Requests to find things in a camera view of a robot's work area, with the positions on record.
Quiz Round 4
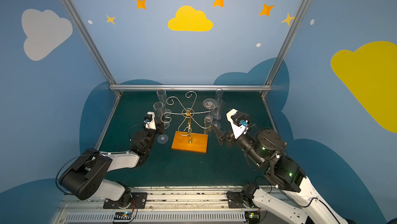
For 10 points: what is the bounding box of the clear flute glass front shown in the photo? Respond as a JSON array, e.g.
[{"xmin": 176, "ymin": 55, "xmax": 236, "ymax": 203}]
[{"xmin": 212, "ymin": 89, "xmax": 224, "ymax": 120}]

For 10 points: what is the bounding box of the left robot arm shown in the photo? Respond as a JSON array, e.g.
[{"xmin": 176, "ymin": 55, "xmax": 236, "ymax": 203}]
[{"xmin": 56, "ymin": 123, "xmax": 164, "ymax": 209}]

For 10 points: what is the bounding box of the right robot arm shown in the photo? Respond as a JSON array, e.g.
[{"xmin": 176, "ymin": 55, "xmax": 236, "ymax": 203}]
[{"xmin": 212, "ymin": 125, "xmax": 354, "ymax": 224}]

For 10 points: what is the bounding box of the orange wooden rack base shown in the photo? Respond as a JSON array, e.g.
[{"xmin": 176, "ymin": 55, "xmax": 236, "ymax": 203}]
[{"xmin": 172, "ymin": 131, "xmax": 208, "ymax": 154}]

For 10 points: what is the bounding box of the right green circuit board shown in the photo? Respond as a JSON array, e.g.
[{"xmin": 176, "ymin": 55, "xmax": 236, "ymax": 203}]
[{"xmin": 245, "ymin": 212, "xmax": 261, "ymax": 224}]

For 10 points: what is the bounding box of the green circuit board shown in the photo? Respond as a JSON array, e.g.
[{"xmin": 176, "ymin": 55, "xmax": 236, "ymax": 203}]
[
  {"xmin": 245, "ymin": 212, "xmax": 261, "ymax": 224},
  {"xmin": 113, "ymin": 212, "xmax": 132, "ymax": 223}
]

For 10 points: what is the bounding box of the left green circuit board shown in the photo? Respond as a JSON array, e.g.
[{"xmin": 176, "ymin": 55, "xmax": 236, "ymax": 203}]
[{"xmin": 113, "ymin": 212, "xmax": 132, "ymax": 223}]

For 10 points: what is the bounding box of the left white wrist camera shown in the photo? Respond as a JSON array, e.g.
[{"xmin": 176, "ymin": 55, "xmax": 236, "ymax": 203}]
[{"xmin": 143, "ymin": 111, "xmax": 157, "ymax": 131}]

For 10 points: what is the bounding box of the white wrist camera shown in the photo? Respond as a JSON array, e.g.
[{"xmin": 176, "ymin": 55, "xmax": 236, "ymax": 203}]
[
  {"xmin": 143, "ymin": 111, "xmax": 157, "ymax": 131},
  {"xmin": 226, "ymin": 109, "xmax": 251, "ymax": 139}
]

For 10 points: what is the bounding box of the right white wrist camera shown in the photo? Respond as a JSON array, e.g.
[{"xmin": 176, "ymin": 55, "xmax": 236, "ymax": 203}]
[{"xmin": 226, "ymin": 109, "xmax": 251, "ymax": 139}]

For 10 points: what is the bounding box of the gold wire glass rack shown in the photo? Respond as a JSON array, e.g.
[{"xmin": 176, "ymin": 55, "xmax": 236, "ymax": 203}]
[{"xmin": 162, "ymin": 91, "xmax": 211, "ymax": 136}]

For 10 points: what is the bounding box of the aluminium mounting rail base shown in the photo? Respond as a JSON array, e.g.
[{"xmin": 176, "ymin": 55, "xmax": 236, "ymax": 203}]
[{"xmin": 51, "ymin": 186, "xmax": 290, "ymax": 224}]

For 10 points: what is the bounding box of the aluminium frame left post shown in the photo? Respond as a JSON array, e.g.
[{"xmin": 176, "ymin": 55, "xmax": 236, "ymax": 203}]
[{"xmin": 60, "ymin": 0, "xmax": 116, "ymax": 85}]

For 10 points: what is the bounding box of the aluminium frame post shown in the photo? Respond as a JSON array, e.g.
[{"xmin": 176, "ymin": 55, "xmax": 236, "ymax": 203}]
[
  {"xmin": 60, "ymin": 0, "xmax": 116, "ymax": 85},
  {"xmin": 261, "ymin": 0, "xmax": 312, "ymax": 99}
]

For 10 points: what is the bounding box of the aluminium frame right post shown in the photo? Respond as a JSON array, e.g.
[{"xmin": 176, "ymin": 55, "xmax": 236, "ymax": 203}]
[{"xmin": 261, "ymin": 0, "xmax": 312, "ymax": 99}]

